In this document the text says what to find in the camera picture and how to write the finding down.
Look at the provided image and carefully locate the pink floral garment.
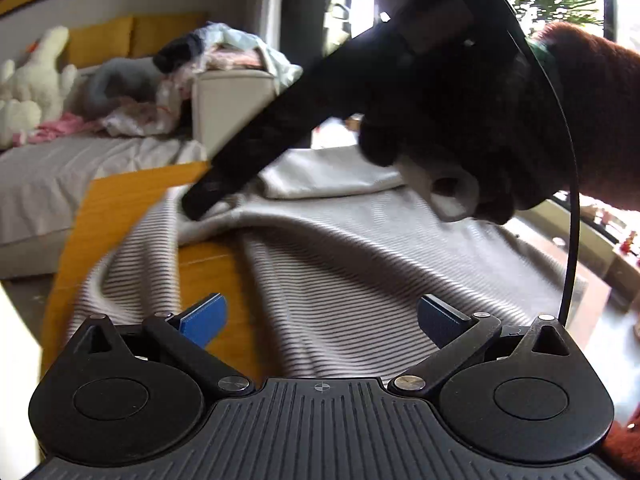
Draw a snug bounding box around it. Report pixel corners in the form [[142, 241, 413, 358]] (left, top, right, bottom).
[[204, 44, 264, 72]]

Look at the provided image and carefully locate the white plush duck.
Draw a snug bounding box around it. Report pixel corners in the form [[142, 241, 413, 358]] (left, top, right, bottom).
[[0, 26, 79, 149]]

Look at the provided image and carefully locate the cream sofa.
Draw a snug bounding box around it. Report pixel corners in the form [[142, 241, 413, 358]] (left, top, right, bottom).
[[0, 12, 281, 281]]

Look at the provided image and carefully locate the grey neck pillow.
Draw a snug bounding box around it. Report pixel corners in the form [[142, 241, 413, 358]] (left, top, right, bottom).
[[81, 57, 164, 117]]

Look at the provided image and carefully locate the person's right hand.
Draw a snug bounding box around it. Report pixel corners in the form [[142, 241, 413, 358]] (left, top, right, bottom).
[[359, 39, 572, 226]]

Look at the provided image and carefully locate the grey striped cloth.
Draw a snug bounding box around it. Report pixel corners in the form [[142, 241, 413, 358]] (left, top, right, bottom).
[[67, 146, 588, 381]]

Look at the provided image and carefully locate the person's reddish brown sweater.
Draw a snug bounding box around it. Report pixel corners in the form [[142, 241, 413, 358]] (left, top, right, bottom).
[[599, 419, 640, 480]]

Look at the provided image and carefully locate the beige low shelf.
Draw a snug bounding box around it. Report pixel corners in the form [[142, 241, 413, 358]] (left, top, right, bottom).
[[520, 199, 623, 283]]

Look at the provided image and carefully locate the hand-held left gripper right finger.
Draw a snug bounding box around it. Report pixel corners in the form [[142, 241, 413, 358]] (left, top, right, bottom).
[[387, 293, 576, 401]]

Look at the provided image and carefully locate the yellow cushion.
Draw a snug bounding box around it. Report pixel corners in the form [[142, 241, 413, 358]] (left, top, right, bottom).
[[129, 12, 209, 59], [66, 16, 135, 69]]

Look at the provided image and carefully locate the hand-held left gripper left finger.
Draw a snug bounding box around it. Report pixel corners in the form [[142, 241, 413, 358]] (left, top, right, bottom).
[[67, 293, 256, 399]]

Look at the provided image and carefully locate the pink cloth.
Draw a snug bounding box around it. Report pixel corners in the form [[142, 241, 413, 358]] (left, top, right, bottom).
[[14, 112, 104, 147]]

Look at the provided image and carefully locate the white floral clothes heap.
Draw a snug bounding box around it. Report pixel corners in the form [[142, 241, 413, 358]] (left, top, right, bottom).
[[102, 67, 195, 137]]

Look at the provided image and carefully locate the grey sofa cover sheet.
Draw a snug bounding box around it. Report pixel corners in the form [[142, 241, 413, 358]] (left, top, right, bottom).
[[0, 132, 208, 253]]

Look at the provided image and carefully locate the black knitted garment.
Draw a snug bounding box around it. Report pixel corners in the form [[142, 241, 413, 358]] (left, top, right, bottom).
[[152, 32, 207, 74]]

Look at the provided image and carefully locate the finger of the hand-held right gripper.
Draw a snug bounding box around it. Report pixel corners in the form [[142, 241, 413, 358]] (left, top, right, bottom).
[[181, 22, 418, 222]]

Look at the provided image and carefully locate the black cable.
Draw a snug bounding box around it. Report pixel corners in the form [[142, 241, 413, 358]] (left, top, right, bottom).
[[470, 0, 583, 326]]

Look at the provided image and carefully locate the person's right forearm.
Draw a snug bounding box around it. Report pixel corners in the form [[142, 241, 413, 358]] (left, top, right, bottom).
[[530, 21, 640, 212]]

